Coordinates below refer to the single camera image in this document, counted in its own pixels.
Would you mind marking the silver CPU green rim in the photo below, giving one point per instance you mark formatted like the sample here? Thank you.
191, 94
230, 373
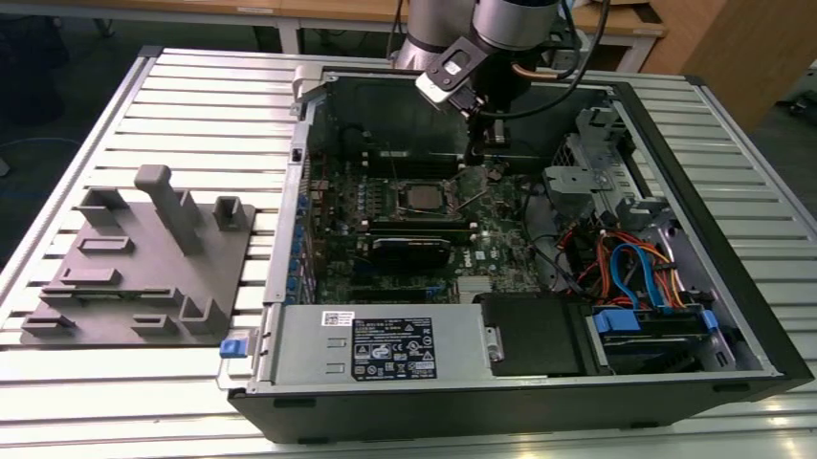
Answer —
426, 196

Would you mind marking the black expansion slot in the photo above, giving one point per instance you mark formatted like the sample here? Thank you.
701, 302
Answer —
388, 290
395, 299

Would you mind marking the black drive bay cover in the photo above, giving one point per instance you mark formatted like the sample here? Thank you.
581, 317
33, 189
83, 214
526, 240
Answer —
535, 334

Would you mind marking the silver drive cage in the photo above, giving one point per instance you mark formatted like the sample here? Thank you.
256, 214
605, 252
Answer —
574, 179

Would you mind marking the grey case latch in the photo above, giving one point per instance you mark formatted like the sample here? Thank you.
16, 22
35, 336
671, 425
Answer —
304, 79

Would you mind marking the wooden cabinet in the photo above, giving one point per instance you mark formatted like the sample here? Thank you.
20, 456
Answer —
734, 57

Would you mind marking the green Dell motherboard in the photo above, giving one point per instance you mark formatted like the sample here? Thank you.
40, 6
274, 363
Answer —
510, 260

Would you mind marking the black graphics card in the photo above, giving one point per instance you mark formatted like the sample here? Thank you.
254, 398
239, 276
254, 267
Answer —
408, 253

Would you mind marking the silver chipset heatsink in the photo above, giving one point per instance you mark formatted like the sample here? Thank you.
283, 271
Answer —
475, 284

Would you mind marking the black chair base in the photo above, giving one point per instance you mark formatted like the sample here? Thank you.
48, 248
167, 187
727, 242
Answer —
805, 105

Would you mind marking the hard disk in blue carrier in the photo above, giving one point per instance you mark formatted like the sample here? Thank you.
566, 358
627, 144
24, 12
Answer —
615, 321

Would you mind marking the silver power supply unit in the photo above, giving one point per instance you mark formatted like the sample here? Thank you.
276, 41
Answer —
306, 330

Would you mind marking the blue case latch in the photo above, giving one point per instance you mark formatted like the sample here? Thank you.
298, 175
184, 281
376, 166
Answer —
231, 349

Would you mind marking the grey parts rack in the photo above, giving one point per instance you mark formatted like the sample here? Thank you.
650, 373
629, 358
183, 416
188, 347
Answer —
147, 287

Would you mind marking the black open PC case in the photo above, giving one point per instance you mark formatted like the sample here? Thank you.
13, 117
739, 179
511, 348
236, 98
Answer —
446, 421

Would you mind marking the black office chair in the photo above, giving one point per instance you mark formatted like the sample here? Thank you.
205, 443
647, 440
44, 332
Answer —
28, 72

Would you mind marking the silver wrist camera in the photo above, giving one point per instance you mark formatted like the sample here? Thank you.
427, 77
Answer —
440, 93

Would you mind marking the wooden desk white frame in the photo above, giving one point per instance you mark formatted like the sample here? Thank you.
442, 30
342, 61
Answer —
159, 5
631, 24

